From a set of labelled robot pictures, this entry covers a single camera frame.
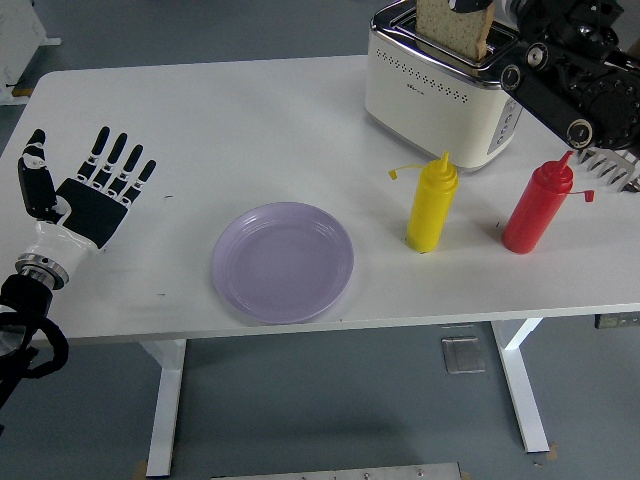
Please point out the white equipment cabinet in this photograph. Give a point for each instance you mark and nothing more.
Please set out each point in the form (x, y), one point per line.
(15, 40)

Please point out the white table leg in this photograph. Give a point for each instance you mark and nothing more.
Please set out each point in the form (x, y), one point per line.
(520, 390)
(167, 410)

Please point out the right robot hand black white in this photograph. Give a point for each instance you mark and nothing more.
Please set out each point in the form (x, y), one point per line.
(502, 7)

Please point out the metal floor socket cover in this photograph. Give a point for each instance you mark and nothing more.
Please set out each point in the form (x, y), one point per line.
(462, 356)

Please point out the silver toast rack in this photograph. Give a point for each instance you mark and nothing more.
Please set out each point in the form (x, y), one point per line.
(617, 172)

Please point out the cream and chrome toaster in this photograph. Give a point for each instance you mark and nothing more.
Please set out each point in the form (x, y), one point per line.
(425, 110)

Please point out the bread slice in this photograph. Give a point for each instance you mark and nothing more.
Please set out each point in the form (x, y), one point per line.
(450, 30)

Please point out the yellow squeeze bottle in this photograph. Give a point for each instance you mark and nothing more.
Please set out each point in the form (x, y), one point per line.
(430, 210)

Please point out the purple plate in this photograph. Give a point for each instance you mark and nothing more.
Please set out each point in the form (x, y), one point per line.
(282, 262)

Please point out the red squeeze bottle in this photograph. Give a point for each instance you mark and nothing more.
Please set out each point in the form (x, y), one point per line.
(535, 210)

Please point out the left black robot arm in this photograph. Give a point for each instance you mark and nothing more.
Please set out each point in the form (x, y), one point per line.
(25, 297)

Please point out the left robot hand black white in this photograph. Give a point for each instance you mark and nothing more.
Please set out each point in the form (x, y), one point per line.
(90, 212)

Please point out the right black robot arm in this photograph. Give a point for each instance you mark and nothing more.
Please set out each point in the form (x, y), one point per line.
(590, 85)

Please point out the table height control panel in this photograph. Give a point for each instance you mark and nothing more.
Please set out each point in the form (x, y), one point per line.
(617, 321)

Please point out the grey metal base plate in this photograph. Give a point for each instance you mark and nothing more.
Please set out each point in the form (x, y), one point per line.
(335, 472)

